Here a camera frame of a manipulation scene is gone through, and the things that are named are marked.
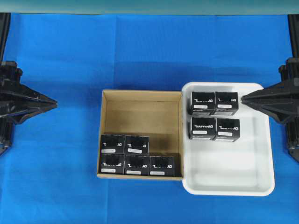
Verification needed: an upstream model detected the white plastic tray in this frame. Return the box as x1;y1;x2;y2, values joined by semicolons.
181;82;275;196

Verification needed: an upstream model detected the black box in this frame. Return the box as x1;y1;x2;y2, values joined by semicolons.
124;135;150;156
149;156;175;177
100;134;125;154
124;155;150;176
99;154;125;175

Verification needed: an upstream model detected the tray box front right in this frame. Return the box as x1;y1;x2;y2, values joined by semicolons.
213;118;240;142

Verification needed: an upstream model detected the tray box back right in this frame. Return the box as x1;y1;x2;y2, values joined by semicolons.
212;91;239;116

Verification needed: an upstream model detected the blue table cloth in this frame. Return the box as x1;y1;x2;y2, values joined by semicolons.
0;14;299;224

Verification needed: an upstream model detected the tray box back left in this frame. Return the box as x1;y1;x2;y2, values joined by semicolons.
189;91;215;116

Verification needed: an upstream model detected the tray box front left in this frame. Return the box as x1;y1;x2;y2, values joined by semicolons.
189;117;216;140

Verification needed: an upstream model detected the tray box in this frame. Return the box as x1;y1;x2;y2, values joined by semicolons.
212;91;239;116
213;118;240;142
189;91;215;116
189;117;216;140

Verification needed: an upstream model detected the brown cardboard box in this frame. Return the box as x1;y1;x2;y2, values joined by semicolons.
97;90;184;181

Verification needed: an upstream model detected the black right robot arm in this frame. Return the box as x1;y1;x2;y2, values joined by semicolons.
241;14;299;161

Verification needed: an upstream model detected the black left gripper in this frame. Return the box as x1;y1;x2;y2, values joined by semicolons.
0;61;57;125

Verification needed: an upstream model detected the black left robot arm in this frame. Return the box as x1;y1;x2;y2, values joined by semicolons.
0;13;57;154

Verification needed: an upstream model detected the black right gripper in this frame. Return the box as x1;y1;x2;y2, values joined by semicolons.
241;58;299;125

